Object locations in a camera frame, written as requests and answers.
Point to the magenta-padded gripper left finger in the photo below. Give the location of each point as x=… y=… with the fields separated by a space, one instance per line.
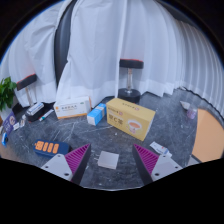
x=61 y=165

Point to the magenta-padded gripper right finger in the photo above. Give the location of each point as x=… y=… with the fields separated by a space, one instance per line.
x=160 y=165

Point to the white charger block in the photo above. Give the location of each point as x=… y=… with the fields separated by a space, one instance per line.
x=108 y=160

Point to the white printed sachet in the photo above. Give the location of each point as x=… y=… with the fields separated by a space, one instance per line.
x=160 y=149

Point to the white marker pen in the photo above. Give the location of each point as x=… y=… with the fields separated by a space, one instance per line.
x=46 y=115

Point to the large yellow box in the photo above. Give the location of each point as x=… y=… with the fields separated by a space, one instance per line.
x=130 y=118

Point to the black tray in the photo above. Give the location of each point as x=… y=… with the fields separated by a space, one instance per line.
x=41 y=113

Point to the orange flat pad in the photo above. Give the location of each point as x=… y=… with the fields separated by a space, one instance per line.
x=209 y=136

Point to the small pale bottles pack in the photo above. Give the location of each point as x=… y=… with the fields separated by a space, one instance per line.
x=23 y=121

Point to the white box with orange stripe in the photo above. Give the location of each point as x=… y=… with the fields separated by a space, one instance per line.
x=72 y=107

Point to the small white packet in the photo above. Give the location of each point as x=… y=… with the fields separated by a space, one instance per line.
x=16 y=126

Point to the small clear bottle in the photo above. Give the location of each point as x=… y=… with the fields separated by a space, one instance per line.
x=191 y=113

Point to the blue and white box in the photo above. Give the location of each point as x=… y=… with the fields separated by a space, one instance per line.
x=96 y=114

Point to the small blue pack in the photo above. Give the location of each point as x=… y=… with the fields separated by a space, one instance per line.
x=4 y=138

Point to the small white cone item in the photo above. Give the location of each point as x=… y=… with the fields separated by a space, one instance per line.
x=185 y=104

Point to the purple printed box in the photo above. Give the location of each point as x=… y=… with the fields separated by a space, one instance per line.
x=9 y=123

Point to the black and orange bar stool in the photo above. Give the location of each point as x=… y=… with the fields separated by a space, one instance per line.
x=26 y=82
x=131 y=63

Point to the green potted plant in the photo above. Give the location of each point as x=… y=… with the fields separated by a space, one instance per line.
x=6 y=91

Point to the white curtain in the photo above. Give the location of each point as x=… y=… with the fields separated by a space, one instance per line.
x=100 y=50
x=35 y=50

